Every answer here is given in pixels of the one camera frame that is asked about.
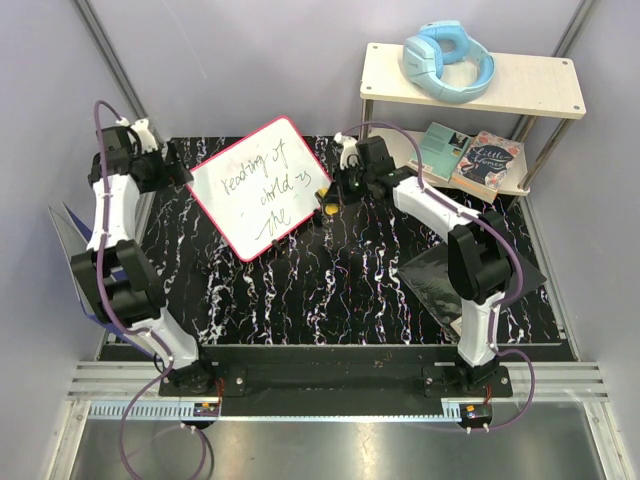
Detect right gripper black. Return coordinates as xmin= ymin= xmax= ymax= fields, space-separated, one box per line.
xmin=324 ymin=161 xmax=373 ymax=208

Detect yellow black whiteboard eraser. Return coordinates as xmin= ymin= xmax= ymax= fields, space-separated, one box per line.
xmin=315 ymin=186 xmax=341 ymax=216

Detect pink framed whiteboard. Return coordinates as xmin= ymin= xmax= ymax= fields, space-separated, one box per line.
xmin=188 ymin=116 xmax=330 ymax=262

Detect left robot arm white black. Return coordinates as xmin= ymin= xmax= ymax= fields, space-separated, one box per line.
xmin=70 ymin=118 xmax=216 ymax=396

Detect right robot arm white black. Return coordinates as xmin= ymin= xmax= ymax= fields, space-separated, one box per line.
xmin=318 ymin=133 xmax=523 ymax=397

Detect teal paperback book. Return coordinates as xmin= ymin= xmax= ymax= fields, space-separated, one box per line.
xmin=418 ymin=122 xmax=474 ymax=185

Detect black notebook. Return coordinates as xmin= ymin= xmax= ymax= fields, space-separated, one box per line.
xmin=399 ymin=243 xmax=547 ymax=342

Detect little women book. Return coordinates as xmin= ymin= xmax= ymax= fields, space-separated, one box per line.
xmin=449 ymin=131 xmax=524 ymax=203

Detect blue headphones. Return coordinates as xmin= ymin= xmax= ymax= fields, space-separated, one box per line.
xmin=402 ymin=20 xmax=496 ymax=104

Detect white two-tier shelf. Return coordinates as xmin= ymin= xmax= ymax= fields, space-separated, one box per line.
xmin=360 ymin=43 xmax=586 ymax=196

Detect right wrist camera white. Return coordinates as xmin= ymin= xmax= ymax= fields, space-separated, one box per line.
xmin=333 ymin=132 xmax=359 ymax=170

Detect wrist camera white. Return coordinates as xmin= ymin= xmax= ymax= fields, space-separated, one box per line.
xmin=333 ymin=132 xmax=359 ymax=170
xmin=116 ymin=117 xmax=163 ymax=154

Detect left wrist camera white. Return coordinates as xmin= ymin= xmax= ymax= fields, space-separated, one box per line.
xmin=116 ymin=117 xmax=163 ymax=154

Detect blue ring binder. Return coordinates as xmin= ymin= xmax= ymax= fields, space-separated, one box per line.
xmin=48 ymin=204 xmax=153 ymax=358

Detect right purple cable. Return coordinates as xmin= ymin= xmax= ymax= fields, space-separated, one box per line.
xmin=344 ymin=120 xmax=539 ymax=432

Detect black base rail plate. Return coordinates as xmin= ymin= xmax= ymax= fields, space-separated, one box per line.
xmin=160 ymin=345 xmax=513 ymax=399

